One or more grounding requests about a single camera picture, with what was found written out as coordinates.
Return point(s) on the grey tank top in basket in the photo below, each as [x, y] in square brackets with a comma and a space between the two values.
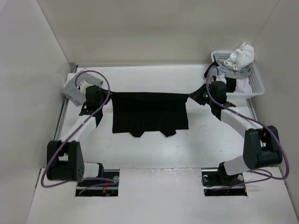
[229, 71]

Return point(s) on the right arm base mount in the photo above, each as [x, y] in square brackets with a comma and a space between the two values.
[210, 186]

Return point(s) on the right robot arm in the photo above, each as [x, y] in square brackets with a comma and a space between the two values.
[260, 147]

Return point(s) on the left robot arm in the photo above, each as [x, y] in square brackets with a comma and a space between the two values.
[65, 160]

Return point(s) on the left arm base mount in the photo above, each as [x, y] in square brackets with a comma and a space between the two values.
[107, 187]

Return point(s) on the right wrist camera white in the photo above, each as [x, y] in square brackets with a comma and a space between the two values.
[216, 78]

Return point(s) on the white folded garment under grey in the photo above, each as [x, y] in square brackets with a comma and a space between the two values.
[70, 76]

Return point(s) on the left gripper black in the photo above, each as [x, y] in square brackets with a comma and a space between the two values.
[105, 93]

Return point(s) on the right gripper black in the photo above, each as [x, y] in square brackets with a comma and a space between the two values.
[196, 95]

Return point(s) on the folded grey tank top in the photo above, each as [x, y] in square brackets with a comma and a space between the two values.
[72, 91]

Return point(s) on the white plastic laundry basket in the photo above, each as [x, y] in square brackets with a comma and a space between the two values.
[255, 80]

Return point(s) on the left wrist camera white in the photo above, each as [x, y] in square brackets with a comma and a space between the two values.
[83, 86]

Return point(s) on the black tank top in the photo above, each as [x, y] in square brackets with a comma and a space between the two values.
[140, 112]

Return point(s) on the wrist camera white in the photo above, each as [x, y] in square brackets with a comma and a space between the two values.
[83, 86]
[216, 78]

